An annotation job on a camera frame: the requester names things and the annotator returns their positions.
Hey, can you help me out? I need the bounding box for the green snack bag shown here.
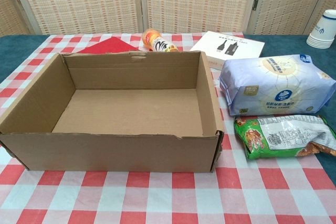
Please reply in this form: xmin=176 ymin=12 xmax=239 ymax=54
xmin=233 ymin=114 xmax=336 ymax=161

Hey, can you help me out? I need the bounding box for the purple tissue pack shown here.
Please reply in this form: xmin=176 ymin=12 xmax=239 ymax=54
xmin=219 ymin=54 xmax=336 ymax=116

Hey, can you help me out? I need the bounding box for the beige woven folding screen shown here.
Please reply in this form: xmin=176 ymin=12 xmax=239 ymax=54
xmin=0 ymin=0 xmax=336 ymax=36

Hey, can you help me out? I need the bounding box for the open brown cardboard box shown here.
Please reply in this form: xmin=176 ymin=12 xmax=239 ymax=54
xmin=0 ymin=50 xmax=225 ymax=174

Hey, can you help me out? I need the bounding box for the stack of white paper cups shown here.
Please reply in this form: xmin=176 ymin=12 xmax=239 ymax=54
xmin=306 ymin=9 xmax=336 ymax=49

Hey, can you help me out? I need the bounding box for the orange drink bottle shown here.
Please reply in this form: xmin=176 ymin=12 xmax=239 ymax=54
xmin=141 ymin=28 xmax=180 ymax=52

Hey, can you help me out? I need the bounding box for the white flat product box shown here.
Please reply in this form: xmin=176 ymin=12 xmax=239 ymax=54
xmin=189 ymin=30 xmax=265 ymax=71

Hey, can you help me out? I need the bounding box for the red white checkered tablecloth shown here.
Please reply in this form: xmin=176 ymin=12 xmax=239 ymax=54
xmin=0 ymin=32 xmax=336 ymax=224

